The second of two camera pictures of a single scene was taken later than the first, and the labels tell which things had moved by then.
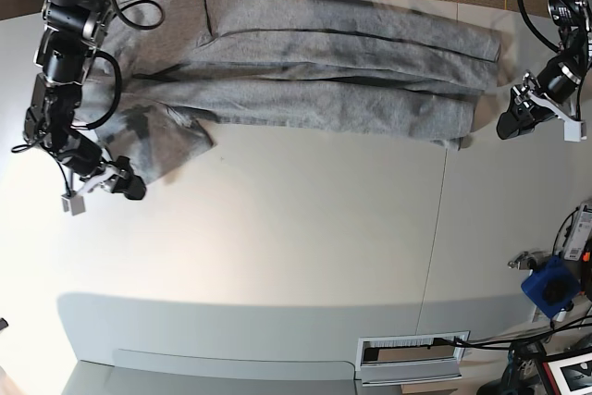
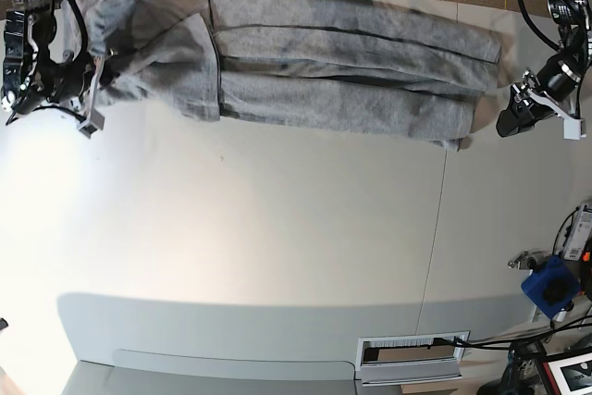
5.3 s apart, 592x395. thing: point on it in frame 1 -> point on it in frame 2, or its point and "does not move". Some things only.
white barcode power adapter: (582, 234) does not move
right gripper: (552, 94) does not move
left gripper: (84, 161) -> (75, 80)
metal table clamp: (529, 261) does not move
